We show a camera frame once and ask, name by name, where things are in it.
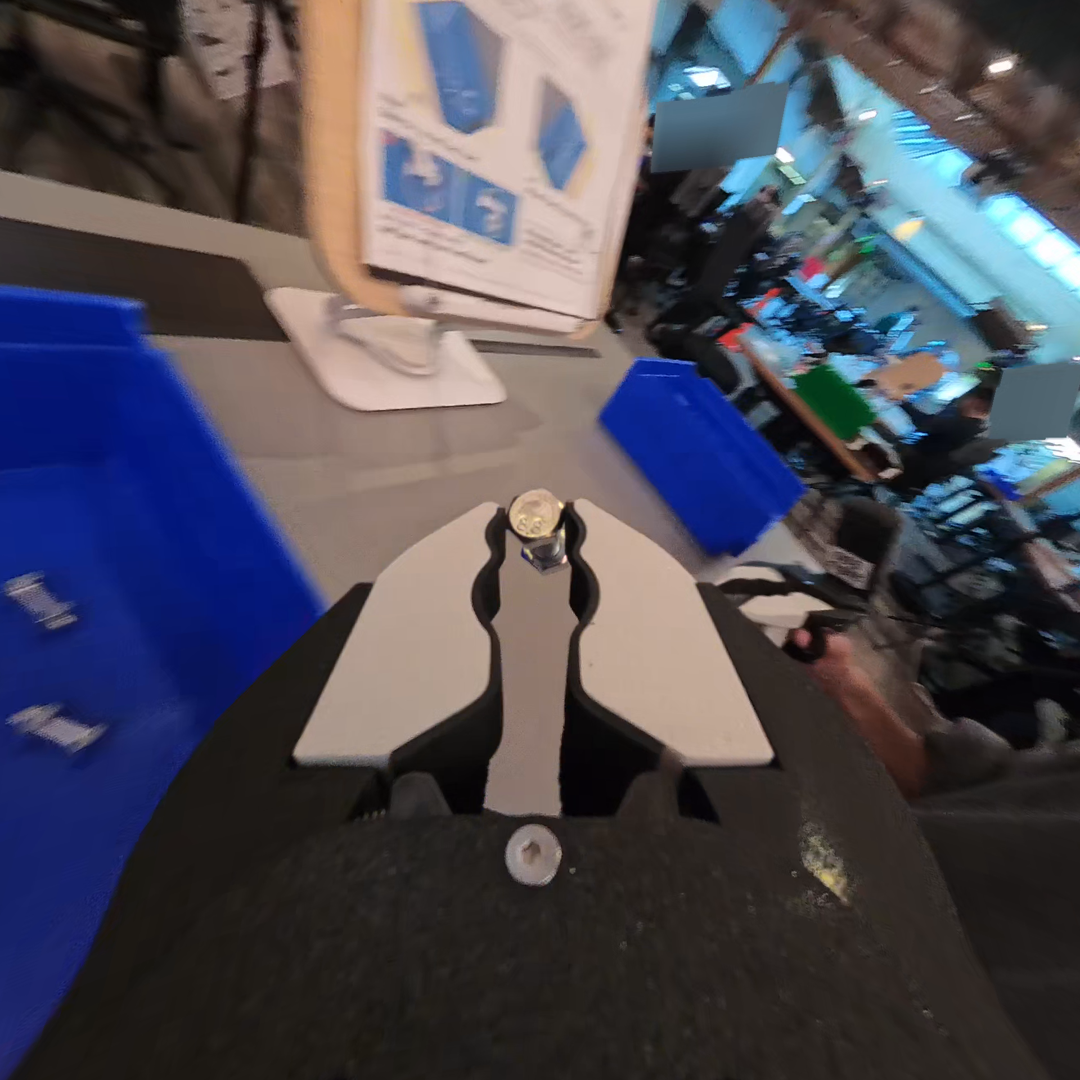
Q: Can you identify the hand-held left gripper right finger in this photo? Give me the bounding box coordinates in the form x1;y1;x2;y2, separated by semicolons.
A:
544;500;776;798

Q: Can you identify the person's right forearm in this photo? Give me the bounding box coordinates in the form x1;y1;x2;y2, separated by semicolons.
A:
917;713;1080;815

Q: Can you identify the blue plastic bin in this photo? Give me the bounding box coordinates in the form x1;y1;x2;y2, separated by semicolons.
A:
600;358;808;560
1;284;332;1080

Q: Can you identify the grey desk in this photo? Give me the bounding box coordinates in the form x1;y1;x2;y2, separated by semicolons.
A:
1;169;879;676

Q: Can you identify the person's right hand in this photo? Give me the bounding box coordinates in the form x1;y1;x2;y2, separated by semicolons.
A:
807;628;939;798

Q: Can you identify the green crate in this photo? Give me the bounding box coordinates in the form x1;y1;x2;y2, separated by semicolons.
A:
792;362;880;445

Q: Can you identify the person's dark clothing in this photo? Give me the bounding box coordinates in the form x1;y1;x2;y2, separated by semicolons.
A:
912;794;1080;1080

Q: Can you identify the printed instruction sheet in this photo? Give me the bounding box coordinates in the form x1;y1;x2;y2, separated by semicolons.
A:
360;1;658;322

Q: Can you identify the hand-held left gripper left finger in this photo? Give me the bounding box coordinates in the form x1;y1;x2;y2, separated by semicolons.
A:
294;500;538;798

